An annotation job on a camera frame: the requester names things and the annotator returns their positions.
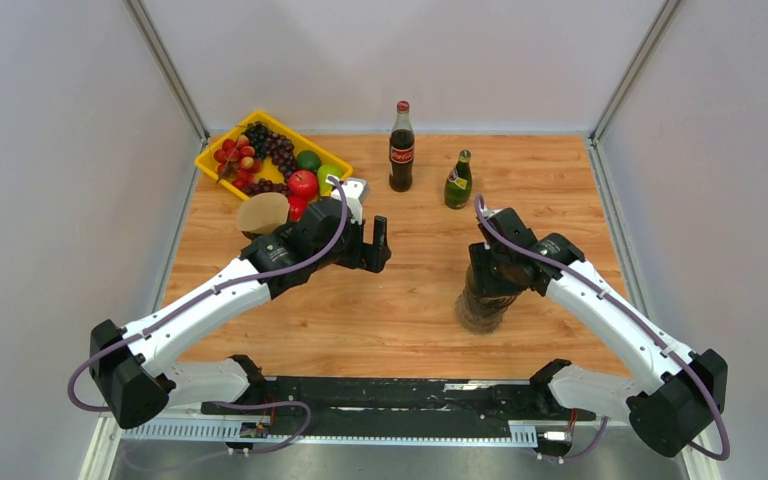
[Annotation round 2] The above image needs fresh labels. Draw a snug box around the grey coffee dripper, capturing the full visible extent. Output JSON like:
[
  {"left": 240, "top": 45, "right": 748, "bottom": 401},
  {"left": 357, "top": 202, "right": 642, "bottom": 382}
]
[{"left": 458, "top": 267, "right": 520, "bottom": 322}]

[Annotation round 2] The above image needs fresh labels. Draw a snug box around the brown paper coffee filter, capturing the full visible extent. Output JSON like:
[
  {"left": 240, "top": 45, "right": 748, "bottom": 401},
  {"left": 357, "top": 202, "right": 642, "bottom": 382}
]
[{"left": 235, "top": 192, "right": 289, "bottom": 235}]

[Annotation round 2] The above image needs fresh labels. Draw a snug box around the amber coffee dripper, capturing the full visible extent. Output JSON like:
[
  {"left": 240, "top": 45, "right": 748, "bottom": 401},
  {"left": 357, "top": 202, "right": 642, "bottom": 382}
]
[{"left": 243, "top": 228, "right": 285, "bottom": 243}]

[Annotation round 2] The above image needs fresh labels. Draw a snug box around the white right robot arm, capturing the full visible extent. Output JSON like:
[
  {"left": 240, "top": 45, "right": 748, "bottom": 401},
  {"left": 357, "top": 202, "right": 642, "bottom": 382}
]
[{"left": 455, "top": 197, "right": 731, "bottom": 461}]

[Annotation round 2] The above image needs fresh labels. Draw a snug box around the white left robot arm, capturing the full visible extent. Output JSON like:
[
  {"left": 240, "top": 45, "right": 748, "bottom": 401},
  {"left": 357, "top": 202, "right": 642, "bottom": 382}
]
[{"left": 88, "top": 198, "right": 391, "bottom": 429}]

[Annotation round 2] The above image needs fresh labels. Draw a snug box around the red apple lower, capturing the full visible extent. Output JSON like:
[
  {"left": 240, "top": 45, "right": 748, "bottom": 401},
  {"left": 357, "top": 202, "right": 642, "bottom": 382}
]
[{"left": 287, "top": 195, "right": 309, "bottom": 222}]

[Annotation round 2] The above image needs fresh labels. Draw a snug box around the red apple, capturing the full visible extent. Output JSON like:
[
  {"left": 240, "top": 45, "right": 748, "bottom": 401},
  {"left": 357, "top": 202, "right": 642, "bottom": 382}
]
[
  {"left": 287, "top": 169, "right": 319, "bottom": 201},
  {"left": 287, "top": 195, "right": 309, "bottom": 222}
]

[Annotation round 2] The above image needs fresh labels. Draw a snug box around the glass carafe right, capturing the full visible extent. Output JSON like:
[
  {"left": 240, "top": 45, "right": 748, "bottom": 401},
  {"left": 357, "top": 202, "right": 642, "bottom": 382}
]
[{"left": 454, "top": 292, "right": 512, "bottom": 335}]

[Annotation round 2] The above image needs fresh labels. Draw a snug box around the red apple upper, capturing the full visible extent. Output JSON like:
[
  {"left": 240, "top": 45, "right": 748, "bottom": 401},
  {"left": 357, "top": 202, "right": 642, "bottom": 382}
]
[{"left": 287, "top": 169, "right": 319, "bottom": 201}]

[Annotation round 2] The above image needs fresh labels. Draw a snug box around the dark grape bunch lower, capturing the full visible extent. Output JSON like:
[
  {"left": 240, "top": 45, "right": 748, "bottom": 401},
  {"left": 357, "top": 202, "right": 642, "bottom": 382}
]
[{"left": 242, "top": 179, "right": 290, "bottom": 197}]

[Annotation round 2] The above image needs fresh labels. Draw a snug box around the dark grape bunch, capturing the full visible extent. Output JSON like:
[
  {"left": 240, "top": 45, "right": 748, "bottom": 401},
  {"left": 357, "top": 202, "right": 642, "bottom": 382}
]
[
  {"left": 242, "top": 179, "right": 290, "bottom": 197},
  {"left": 244, "top": 122, "right": 298, "bottom": 180}
]

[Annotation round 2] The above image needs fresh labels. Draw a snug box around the green pear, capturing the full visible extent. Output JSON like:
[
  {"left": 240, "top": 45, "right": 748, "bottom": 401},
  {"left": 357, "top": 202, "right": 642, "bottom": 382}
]
[{"left": 317, "top": 164, "right": 342, "bottom": 197}]

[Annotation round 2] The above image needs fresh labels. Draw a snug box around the yellow plastic fruit tray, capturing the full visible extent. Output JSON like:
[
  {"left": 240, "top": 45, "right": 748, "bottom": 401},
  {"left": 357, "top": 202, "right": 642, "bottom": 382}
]
[{"left": 195, "top": 111, "right": 354, "bottom": 202}]

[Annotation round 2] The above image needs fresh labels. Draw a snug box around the green lime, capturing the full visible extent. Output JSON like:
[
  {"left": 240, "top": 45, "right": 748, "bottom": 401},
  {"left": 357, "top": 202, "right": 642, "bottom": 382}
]
[{"left": 296, "top": 150, "right": 322, "bottom": 173}]

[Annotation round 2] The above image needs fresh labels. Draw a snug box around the green glass bottle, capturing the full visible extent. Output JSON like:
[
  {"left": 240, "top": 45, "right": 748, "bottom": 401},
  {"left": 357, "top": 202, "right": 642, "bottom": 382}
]
[{"left": 444, "top": 150, "right": 473, "bottom": 209}]

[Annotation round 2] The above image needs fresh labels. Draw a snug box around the dark grape bunch upper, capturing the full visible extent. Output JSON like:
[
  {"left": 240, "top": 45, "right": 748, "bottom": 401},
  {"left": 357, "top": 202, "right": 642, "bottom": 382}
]
[{"left": 244, "top": 122, "right": 298, "bottom": 180}]

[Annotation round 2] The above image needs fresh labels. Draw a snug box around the cola glass bottle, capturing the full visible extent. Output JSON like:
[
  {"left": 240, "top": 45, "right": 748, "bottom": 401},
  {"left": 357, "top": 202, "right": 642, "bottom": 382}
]
[{"left": 388, "top": 100, "right": 415, "bottom": 192}]

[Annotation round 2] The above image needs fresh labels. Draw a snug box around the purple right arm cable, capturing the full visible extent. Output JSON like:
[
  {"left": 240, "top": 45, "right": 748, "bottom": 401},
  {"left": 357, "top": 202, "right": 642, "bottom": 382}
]
[{"left": 473, "top": 193, "right": 732, "bottom": 464}]

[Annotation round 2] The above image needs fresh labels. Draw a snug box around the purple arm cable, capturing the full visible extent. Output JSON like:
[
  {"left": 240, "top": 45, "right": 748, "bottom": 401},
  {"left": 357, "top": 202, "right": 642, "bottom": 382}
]
[
  {"left": 67, "top": 174, "right": 351, "bottom": 458},
  {"left": 473, "top": 193, "right": 732, "bottom": 464}
]

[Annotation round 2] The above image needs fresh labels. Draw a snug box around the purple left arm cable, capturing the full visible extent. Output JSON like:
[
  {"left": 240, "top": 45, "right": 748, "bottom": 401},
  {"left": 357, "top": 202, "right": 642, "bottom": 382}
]
[{"left": 67, "top": 174, "right": 351, "bottom": 458}]

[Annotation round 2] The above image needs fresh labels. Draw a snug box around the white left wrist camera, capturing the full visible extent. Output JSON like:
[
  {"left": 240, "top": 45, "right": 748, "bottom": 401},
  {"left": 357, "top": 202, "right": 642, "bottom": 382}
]
[{"left": 330, "top": 177, "right": 370, "bottom": 225}]

